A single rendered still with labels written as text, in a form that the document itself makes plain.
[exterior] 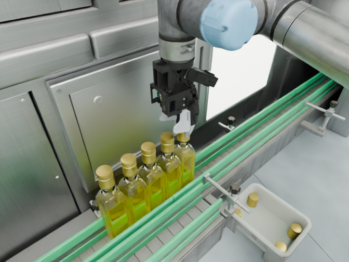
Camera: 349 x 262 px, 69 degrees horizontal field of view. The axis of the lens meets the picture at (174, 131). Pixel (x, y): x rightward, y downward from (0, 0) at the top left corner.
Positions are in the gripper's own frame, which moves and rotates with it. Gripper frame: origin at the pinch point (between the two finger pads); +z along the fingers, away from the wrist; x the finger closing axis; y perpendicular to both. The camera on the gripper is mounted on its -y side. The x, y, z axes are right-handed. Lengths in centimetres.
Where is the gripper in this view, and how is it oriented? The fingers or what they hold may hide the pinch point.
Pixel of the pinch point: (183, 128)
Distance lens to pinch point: 66.0
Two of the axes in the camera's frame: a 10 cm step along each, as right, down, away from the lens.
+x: 5.8, 5.2, -6.3
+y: -8.1, 3.7, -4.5
